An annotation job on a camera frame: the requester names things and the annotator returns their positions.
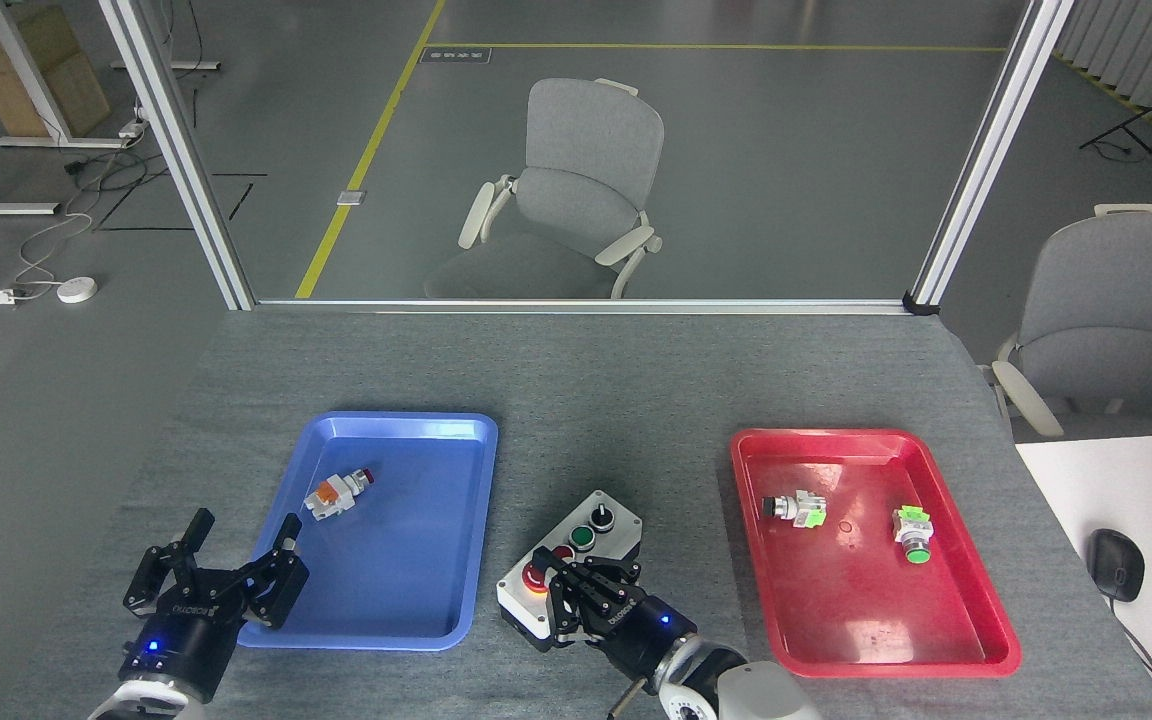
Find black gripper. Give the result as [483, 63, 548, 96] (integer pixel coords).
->
[119, 508, 310, 705]
[532, 547, 703, 682]

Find grey control box with buttons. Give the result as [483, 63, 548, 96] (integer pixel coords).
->
[496, 489, 644, 646]

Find brown cardboard box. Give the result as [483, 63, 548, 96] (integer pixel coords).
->
[0, 50, 112, 139]
[0, 5, 79, 76]

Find blue plastic tray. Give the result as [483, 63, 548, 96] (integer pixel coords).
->
[236, 411, 499, 652]

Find red plastic tray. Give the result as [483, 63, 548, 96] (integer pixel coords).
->
[730, 428, 1023, 679]

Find black computer mouse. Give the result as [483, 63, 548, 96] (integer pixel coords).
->
[1086, 528, 1146, 603]

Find white side table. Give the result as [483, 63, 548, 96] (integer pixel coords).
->
[1014, 432, 1152, 720]

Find white corrugated panel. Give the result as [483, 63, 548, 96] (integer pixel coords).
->
[1051, 0, 1152, 111]

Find orange switch with red button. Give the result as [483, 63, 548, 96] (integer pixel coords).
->
[303, 467, 377, 522]

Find green switch with black knob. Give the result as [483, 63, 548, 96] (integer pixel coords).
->
[762, 490, 829, 530]

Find silver aluminium rail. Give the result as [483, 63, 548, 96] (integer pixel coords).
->
[254, 297, 912, 316]

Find green push button switch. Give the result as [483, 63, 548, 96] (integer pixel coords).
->
[891, 505, 934, 565]

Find white floor cable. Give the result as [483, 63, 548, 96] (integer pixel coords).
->
[14, 208, 97, 296]

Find black floor cables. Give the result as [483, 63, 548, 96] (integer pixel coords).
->
[62, 148, 153, 193]

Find silver aluminium post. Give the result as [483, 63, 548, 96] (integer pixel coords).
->
[99, 0, 257, 311]
[902, 0, 1077, 317]

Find black mouse cable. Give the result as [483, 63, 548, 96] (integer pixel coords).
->
[1114, 598, 1152, 720]

